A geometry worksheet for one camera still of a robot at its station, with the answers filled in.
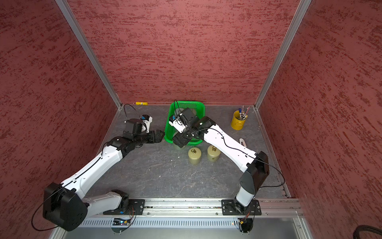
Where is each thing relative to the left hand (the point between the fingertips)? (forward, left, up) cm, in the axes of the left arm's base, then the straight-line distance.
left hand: (157, 136), depth 82 cm
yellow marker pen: (+43, +24, -16) cm, 51 cm away
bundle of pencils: (+23, -55, -6) cm, 60 cm away
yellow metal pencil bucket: (+18, -51, -7) cm, 54 cm away
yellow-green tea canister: (-6, -32, -9) cm, 34 cm away
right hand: (-4, -14, +4) cm, 15 cm away
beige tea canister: (-7, -21, -10) cm, 24 cm away
